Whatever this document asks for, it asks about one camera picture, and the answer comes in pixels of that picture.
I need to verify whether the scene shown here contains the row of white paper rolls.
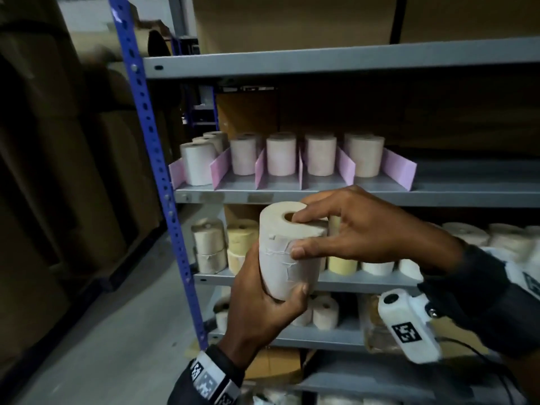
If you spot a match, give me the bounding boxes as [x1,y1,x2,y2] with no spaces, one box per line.
[191,214,540,281]
[213,292,340,334]

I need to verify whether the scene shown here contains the orange-brown cardboard box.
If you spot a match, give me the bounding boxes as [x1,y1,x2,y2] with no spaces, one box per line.
[215,92,279,140]

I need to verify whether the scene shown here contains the person's right hand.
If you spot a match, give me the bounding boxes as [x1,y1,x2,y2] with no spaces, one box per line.
[290,185,465,275]

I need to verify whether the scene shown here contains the person's left hand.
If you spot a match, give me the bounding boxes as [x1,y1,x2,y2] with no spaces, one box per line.
[218,242,309,370]

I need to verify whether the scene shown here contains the black pallet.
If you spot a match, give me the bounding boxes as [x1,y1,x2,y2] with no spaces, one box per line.
[94,221,168,291]

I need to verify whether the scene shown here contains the black right wristband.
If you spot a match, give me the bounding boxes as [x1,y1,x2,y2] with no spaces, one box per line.
[418,244,540,359]

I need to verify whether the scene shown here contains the white marker tag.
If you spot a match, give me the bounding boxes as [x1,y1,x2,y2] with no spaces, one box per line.
[480,247,540,300]
[190,352,241,405]

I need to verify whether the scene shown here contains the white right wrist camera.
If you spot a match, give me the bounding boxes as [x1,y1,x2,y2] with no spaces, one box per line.
[377,289,443,365]

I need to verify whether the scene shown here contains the blue and grey storage rack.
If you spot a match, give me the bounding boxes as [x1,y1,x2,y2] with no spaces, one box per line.
[170,35,220,127]

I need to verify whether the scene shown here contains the black camera cable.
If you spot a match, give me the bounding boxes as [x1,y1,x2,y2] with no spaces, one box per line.
[438,336,520,393]

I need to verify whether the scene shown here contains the blue perforated rack post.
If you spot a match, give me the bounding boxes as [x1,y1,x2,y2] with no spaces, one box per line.
[107,0,210,352]
[210,86,220,131]

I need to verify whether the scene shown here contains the clear plastic bag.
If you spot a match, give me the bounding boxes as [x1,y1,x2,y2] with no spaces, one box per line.
[358,292,406,355]

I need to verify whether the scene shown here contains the stack of large brown rolls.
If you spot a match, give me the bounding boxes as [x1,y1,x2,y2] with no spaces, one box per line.
[0,0,186,376]

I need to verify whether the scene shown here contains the orange-brown carton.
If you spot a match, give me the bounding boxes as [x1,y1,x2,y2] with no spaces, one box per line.
[244,348,303,386]

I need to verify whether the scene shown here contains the black wristband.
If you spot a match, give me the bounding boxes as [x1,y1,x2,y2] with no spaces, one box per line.
[418,244,540,359]
[168,344,245,405]

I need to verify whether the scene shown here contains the black left wristband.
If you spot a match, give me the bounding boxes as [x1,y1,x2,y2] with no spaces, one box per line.
[168,344,245,405]

